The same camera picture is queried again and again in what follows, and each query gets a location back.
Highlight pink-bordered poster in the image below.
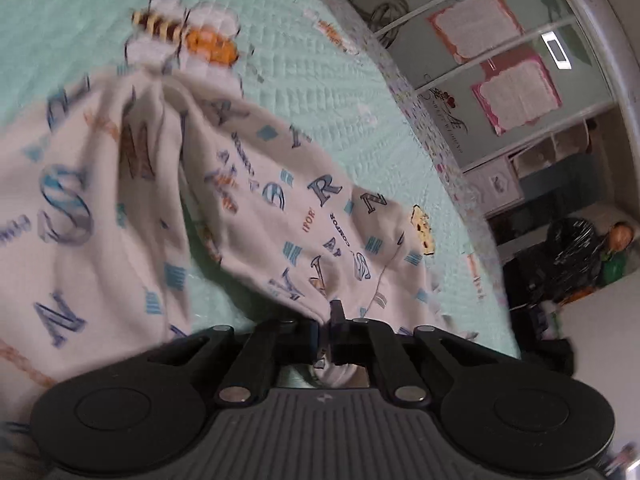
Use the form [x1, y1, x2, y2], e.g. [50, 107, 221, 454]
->
[471, 50, 563, 136]

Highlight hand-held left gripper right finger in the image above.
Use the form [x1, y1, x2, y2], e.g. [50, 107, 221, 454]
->
[327, 300, 501, 408]

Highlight grey coiled hoop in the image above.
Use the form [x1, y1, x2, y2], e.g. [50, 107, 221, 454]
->
[347, 0, 416, 46]

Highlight black bag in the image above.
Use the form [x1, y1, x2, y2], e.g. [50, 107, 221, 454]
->
[502, 216, 608, 376]

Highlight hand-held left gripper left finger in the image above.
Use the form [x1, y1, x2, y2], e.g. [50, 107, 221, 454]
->
[145, 317, 322, 408]

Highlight white letter-print pants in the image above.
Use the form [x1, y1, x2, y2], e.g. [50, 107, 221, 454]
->
[0, 67, 481, 411]

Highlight white drawer cabinet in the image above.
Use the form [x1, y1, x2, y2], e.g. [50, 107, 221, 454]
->
[465, 155, 526, 216]

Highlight orange-bordered poster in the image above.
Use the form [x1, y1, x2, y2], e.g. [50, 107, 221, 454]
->
[426, 0, 523, 63]

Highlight green bag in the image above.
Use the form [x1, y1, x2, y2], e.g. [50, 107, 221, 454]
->
[600, 250, 628, 286]

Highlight pale sliding-door wardrobe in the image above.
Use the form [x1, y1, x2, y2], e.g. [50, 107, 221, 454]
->
[345, 0, 640, 221]

